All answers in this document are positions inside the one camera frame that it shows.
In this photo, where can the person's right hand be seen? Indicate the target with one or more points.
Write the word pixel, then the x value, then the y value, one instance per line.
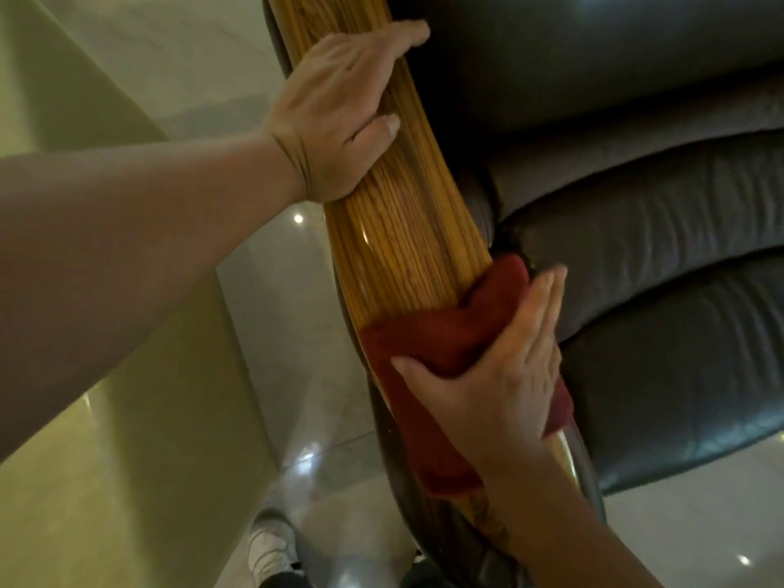
pixel 502 385

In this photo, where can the person's left hand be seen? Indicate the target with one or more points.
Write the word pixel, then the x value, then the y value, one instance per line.
pixel 331 110

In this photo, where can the red cleaning cloth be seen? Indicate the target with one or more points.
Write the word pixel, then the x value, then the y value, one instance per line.
pixel 429 342

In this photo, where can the wooden sofa armrest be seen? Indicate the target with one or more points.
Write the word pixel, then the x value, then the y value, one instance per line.
pixel 398 238

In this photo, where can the dark leather sofa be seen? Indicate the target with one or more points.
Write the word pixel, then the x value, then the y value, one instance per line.
pixel 643 238

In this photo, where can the white shoe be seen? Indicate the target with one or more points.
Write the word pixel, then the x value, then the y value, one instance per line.
pixel 269 545

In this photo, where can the black trouser leg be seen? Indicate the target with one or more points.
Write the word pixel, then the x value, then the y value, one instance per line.
pixel 285 578

